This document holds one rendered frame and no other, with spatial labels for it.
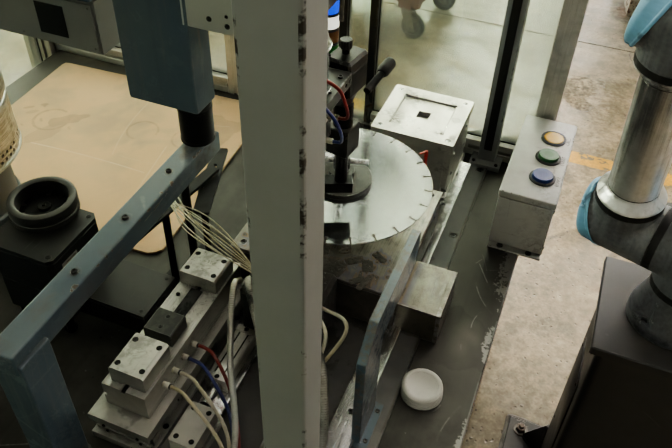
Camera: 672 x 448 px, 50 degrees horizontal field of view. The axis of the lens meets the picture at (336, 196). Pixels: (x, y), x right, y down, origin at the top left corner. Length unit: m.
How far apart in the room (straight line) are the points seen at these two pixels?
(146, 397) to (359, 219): 0.44
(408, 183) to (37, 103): 1.03
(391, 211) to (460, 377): 0.31
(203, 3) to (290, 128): 0.53
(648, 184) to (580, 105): 2.18
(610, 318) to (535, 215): 0.23
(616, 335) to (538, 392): 0.85
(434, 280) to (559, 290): 1.24
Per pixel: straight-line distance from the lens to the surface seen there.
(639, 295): 1.44
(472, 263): 1.47
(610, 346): 1.41
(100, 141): 1.79
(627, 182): 1.28
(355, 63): 1.05
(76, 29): 1.15
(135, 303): 1.29
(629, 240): 1.34
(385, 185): 1.30
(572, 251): 2.67
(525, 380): 2.26
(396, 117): 1.57
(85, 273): 1.05
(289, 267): 0.46
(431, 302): 1.29
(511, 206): 1.43
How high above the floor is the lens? 1.78
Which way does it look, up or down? 41 degrees down
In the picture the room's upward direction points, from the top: 2 degrees clockwise
